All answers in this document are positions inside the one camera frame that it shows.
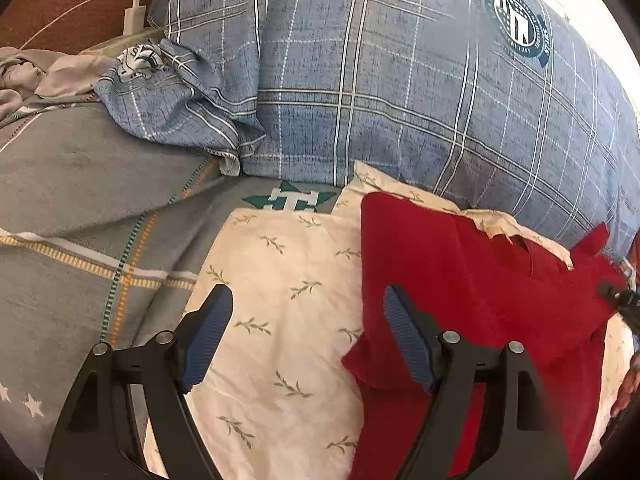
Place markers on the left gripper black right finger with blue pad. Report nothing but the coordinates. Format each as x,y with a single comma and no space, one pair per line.
517,438

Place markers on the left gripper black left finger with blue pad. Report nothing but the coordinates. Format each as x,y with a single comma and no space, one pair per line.
96,435

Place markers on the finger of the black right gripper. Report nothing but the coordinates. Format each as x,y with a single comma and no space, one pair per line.
625,301

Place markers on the red knit garment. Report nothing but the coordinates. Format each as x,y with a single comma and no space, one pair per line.
489,289

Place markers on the person's right hand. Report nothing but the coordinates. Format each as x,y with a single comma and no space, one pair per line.
628,387

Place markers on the cream leaf-print pillow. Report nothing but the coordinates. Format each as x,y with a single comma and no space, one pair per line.
277,401

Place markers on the grey plaid bed sheet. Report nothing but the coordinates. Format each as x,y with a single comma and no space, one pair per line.
103,238

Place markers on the blue plaid pillow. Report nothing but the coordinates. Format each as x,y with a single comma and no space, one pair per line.
494,104

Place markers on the grey crumpled cloth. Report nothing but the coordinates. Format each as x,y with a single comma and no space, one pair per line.
33,74

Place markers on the white charger adapter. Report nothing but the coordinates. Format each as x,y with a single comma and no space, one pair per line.
134,18

